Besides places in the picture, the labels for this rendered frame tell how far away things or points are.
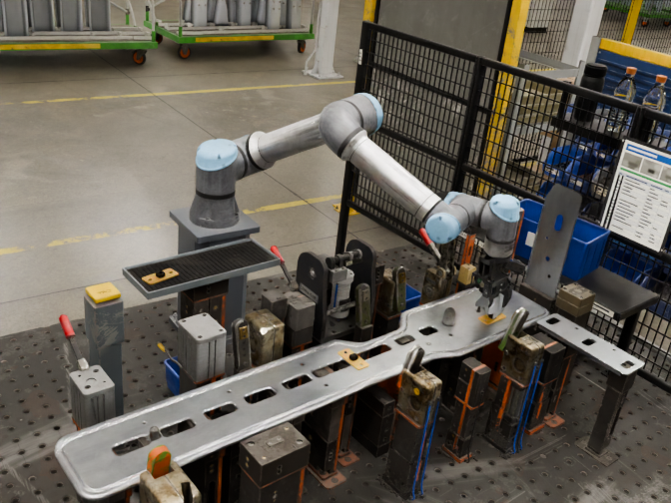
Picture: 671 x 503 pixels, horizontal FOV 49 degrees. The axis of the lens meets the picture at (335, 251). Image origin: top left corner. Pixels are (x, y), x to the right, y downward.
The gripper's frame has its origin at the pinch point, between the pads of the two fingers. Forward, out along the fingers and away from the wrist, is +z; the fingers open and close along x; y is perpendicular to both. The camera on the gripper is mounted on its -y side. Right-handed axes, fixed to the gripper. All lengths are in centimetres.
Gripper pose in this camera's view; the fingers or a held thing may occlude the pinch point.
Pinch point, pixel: (493, 311)
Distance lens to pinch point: 208.8
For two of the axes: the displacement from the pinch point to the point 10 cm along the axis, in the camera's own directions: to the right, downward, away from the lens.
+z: -0.2, 8.6, 5.1
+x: 6.2, 4.1, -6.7
